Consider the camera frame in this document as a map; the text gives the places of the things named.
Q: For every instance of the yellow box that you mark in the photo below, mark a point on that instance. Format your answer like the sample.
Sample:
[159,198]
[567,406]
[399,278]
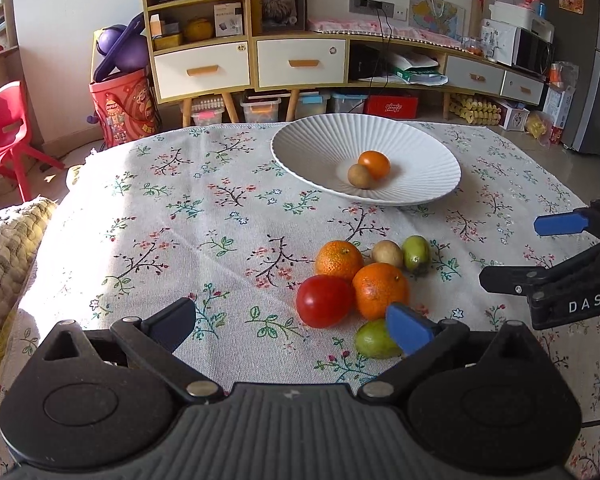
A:
[167,41]

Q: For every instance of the glass jar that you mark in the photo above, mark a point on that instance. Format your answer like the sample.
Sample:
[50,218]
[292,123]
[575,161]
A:
[474,47]

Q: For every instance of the yellow bag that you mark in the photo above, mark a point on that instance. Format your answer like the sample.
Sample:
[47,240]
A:
[537,125]

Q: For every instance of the floral tablecloth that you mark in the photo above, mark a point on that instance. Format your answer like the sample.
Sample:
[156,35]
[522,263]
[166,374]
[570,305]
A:
[180,240]

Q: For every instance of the brown kiwi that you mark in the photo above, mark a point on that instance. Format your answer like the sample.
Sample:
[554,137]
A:
[386,253]
[360,177]

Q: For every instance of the long wooden tv cabinet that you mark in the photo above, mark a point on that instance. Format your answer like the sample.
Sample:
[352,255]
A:
[430,50]

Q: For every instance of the clear storage bin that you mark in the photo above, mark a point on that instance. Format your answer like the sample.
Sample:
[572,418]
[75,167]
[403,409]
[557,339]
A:
[347,102]
[260,109]

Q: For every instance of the red plastic chair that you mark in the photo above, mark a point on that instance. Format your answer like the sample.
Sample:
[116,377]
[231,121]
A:
[7,120]

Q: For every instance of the red tomato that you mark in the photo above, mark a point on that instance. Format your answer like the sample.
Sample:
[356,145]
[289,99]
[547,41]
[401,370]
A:
[324,301]

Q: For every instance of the white drawer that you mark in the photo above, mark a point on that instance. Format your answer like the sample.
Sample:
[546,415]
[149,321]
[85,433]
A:
[300,75]
[200,82]

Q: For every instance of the white ribbed plate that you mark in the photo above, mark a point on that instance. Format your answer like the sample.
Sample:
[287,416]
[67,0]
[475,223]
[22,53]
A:
[310,145]

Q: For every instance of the black device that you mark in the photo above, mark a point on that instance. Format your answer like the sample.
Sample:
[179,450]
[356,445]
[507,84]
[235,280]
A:
[367,62]

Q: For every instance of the purple plastic board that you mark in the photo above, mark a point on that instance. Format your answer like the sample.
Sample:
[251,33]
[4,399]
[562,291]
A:
[133,26]

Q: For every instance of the map printed bag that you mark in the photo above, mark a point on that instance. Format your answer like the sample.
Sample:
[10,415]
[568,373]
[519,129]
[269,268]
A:
[437,15]

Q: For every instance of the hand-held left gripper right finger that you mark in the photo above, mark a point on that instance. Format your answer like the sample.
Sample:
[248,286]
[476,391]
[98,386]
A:
[409,329]

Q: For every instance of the white appliance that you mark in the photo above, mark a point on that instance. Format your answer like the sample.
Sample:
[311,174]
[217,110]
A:
[515,15]

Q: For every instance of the grey drawer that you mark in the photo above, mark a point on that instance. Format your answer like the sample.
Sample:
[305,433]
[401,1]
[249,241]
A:
[522,91]
[472,67]

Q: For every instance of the small orange tangerine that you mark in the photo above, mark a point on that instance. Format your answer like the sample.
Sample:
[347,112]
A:
[375,162]

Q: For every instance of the pink lid storage bin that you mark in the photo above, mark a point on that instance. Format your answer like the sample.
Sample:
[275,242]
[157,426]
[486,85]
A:
[207,112]

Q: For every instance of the blue lid storage bin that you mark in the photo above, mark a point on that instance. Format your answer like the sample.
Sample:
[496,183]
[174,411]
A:
[311,106]

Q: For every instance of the red cardboard box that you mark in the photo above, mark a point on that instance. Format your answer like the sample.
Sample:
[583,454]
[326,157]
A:
[391,106]

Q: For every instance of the mandarin orange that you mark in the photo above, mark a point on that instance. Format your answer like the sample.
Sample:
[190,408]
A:
[337,259]
[380,290]

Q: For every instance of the white product box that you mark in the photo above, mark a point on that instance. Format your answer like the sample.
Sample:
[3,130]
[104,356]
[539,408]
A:
[228,20]

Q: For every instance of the small white printed box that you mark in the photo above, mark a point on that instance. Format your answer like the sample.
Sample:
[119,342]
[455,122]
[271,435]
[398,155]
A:
[514,117]

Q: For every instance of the orange pumpkin ornament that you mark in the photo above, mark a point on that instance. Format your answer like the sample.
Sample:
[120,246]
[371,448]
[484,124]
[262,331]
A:
[198,30]

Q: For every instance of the red printed bucket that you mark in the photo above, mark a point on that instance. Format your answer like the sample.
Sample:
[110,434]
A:
[125,110]

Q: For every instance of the wooden shelf cabinet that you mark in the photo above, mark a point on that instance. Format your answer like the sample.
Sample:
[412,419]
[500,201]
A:
[150,10]

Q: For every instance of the grey wall socket panel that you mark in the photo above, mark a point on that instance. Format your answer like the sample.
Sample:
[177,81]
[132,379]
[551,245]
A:
[362,6]

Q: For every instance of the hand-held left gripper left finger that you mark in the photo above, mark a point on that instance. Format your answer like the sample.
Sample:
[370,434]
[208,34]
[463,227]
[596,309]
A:
[172,321]

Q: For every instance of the knitted blanket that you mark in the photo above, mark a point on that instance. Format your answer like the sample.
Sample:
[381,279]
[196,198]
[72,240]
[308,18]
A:
[5,250]

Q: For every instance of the pink cloth runner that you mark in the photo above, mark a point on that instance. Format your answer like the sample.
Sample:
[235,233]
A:
[340,25]

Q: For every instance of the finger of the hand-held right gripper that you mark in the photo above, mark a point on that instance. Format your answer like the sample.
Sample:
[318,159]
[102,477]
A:
[510,279]
[560,223]

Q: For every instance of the white and green bag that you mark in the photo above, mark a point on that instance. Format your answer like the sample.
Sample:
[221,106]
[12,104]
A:
[415,65]

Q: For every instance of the green jujube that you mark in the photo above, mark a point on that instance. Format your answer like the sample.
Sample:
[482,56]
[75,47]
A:
[372,341]
[416,254]

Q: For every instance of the grey refrigerator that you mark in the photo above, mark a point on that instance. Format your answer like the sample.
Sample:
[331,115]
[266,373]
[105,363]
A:
[590,85]

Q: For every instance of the microwave oven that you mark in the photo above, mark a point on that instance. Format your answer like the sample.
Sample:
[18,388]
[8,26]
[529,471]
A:
[532,52]

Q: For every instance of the purple ball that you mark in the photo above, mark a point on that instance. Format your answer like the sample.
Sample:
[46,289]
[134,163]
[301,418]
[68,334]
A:
[130,55]

